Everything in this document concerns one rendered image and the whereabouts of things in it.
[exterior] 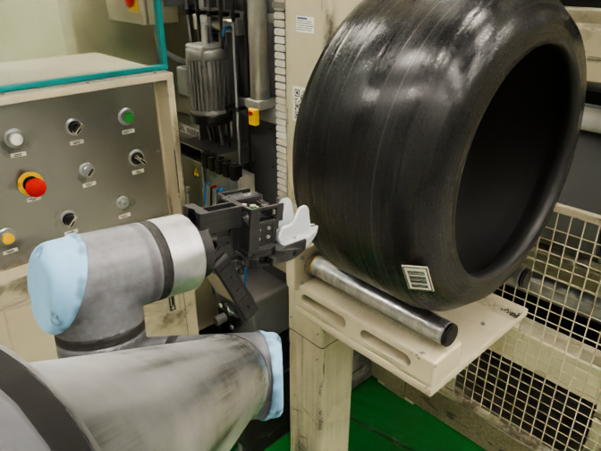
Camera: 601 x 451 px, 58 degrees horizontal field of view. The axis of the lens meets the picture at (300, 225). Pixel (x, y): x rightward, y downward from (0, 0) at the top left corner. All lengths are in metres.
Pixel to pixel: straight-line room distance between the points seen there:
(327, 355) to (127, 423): 1.25
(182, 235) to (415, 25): 0.46
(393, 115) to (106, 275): 0.43
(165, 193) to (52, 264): 0.88
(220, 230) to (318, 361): 0.83
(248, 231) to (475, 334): 0.66
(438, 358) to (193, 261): 0.55
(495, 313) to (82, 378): 1.13
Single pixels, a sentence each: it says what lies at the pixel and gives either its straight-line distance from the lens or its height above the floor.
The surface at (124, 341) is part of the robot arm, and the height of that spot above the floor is 1.15.
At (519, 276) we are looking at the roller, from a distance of 1.21.
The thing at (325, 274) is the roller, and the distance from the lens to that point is 1.13.
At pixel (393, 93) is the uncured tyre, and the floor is 1.33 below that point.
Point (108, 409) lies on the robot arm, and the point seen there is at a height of 1.38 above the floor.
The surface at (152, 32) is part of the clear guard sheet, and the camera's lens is 1.29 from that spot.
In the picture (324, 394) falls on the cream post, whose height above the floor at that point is 0.47.
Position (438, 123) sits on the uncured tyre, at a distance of 0.76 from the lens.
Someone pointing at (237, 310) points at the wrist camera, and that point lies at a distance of 0.71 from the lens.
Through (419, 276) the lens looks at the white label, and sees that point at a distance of 0.85.
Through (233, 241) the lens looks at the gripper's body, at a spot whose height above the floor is 1.19.
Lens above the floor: 1.49
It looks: 26 degrees down
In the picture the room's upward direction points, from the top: straight up
